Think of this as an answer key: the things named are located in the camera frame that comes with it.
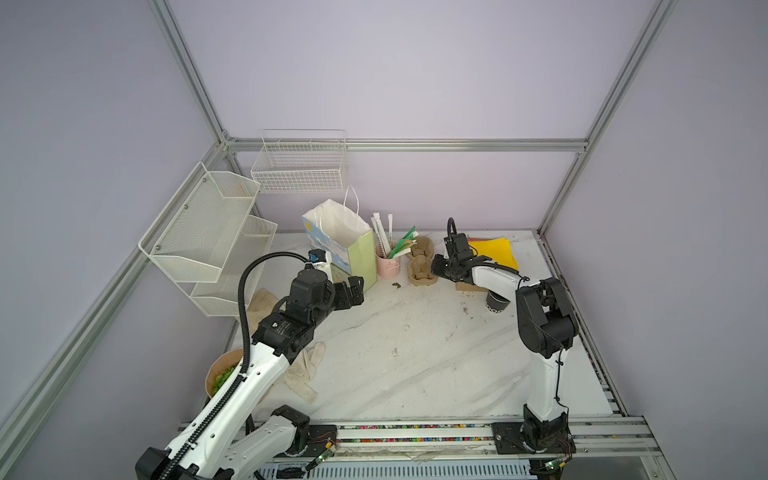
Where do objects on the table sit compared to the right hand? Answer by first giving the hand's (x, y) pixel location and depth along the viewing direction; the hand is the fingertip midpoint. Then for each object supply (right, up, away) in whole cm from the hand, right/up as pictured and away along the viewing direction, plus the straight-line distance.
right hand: (432, 264), depth 101 cm
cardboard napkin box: (+6, -5, -26) cm, 27 cm away
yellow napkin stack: (+26, +5, +9) cm, 28 cm away
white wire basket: (-44, +34, -5) cm, 56 cm away
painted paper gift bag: (-34, +13, +3) cm, 36 cm away
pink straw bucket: (-15, -1, +1) cm, 16 cm away
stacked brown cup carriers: (-3, -2, +4) cm, 6 cm away
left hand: (-25, -5, -27) cm, 37 cm away
